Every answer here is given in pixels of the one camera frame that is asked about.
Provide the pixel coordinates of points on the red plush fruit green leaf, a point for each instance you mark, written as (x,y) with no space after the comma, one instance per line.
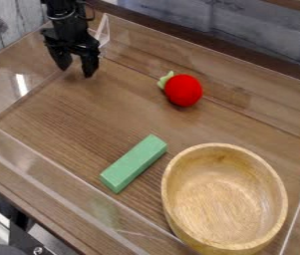
(181,89)

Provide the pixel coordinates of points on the green rectangular block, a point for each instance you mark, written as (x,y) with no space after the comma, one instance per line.
(124,171)

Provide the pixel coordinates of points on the clear acrylic tray enclosure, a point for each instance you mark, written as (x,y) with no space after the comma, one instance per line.
(68,125)

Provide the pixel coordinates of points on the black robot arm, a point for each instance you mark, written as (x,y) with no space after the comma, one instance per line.
(65,6)

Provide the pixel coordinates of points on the wooden oval bowl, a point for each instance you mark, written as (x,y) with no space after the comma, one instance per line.
(224,199)

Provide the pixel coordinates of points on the black metal frame bracket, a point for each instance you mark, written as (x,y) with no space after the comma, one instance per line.
(21,239)

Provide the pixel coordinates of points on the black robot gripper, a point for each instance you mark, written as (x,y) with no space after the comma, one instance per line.
(69,38)

